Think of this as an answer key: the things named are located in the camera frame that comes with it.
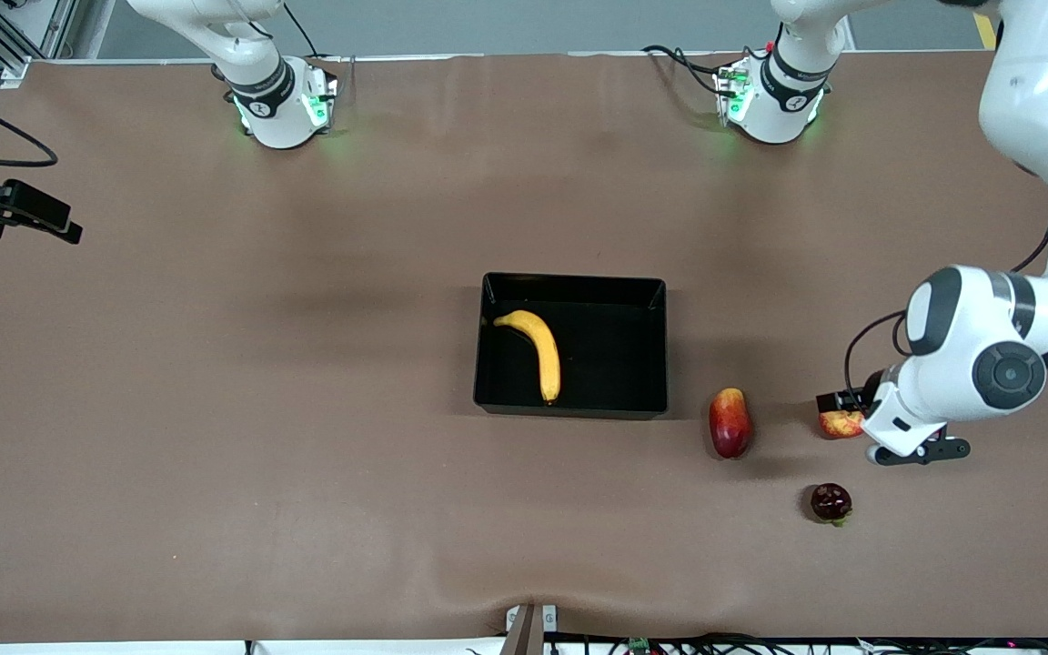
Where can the dark purple mangosteen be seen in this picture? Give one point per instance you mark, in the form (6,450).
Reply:
(831,502)

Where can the red yellow apple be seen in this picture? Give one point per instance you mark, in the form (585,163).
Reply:
(838,426)

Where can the yellow banana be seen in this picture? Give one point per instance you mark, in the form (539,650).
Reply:
(542,350)

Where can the aluminium extrusion frame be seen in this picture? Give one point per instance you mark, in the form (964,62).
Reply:
(15,36)

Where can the brown table mat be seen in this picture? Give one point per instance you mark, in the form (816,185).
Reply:
(488,182)

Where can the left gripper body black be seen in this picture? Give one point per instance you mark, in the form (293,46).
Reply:
(871,387)

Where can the black plastic box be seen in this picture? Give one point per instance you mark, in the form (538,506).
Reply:
(615,364)

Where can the red yellow mango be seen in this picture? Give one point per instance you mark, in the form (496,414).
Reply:
(730,423)

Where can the metal bracket with post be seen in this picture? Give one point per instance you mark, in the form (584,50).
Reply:
(530,629)

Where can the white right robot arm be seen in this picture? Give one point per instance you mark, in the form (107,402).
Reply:
(269,91)

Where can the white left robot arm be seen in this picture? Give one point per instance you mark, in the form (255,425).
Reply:
(1033,91)

